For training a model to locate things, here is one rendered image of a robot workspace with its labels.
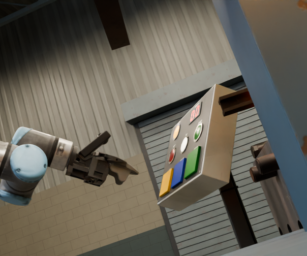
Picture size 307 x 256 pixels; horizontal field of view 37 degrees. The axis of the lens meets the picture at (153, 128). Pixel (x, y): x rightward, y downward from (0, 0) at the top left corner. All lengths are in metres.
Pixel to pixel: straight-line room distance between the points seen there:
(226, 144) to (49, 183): 8.88
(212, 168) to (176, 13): 8.87
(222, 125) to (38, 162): 0.49
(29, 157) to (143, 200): 8.06
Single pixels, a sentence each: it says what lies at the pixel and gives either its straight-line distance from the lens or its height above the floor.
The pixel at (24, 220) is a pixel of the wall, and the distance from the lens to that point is 10.24.
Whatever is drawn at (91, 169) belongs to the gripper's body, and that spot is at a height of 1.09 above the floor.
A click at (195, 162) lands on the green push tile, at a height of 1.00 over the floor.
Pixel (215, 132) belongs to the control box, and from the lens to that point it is 1.24.
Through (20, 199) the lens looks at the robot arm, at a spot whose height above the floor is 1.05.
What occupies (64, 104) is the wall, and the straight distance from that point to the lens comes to 10.18.
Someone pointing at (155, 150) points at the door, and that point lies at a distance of 9.16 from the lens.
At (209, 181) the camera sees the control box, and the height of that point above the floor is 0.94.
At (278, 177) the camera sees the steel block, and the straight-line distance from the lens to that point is 0.80.
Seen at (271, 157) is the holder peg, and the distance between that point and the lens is 0.72.
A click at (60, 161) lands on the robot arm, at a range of 1.33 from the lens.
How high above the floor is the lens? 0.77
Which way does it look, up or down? 16 degrees up
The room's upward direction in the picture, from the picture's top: 18 degrees counter-clockwise
